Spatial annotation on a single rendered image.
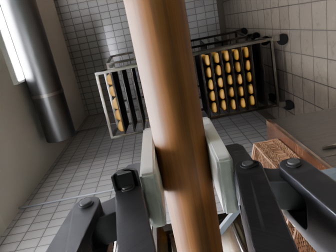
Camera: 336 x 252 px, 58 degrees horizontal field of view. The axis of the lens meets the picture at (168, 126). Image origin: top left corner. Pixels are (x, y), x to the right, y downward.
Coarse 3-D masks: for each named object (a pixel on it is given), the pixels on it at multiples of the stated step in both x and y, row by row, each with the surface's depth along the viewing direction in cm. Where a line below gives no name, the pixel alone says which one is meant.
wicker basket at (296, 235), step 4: (296, 232) 126; (292, 236) 128; (296, 236) 127; (300, 236) 128; (296, 240) 128; (300, 240) 128; (304, 240) 128; (296, 244) 128; (300, 244) 129; (304, 244) 129; (308, 244) 129; (300, 248) 130; (304, 248) 130; (308, 248) 130; (312, 248) 130
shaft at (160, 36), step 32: (128, 0) 14; (160, 0) 14; (160, 32) 14; (160, 64) 15; (192, 64) 16; (160, 96) 15; (192, 96) 16; (160, 128) 16; (192, 128) 16; (160, 160) 17; (192, 160) 17; (192, 192) 17; (192, 224) 18
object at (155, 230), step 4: (156, 228) 177; (160, 228) 188; (156, 232) 173; (160, 232) 183; (164, 232) 195; (156, 236) 170; (160, 236) 179; (164, 236) 191; (156, 240) 167; (160, 240) 176; (164, 240) 186; (156, 244) 164; (160, 244) 172; (164, 244) 182; (156, 248) 161; (160, 248) 168; (164, 248) 178
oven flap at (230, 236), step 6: (228, 228) 185; (234, 228) 179; (222, 234) 183; (228, 234) 181; (234, 234) 176; (222, 240) 179; (228, 240) 177; (234, 240) 174; (240, 240) 169; (222, 246) 175; (228, 246) 173; (234, 246) 170; (240, 246) 165
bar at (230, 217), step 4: (328, 168) 120; (332, 168) 119; (324, 172) 117; (328, 172) 117; (332, 172) 116; (332, 176) 116; (236, 212) 120; (228, 216) 122; (232, 216) 121; (224, 220) 123; (228, 220) 121; (232, 220) 122; (220, 224) 124; (224, 224) 122; (228, 224) 122; (220, 228) 122; (224, 228) 123; (220, 232) 123
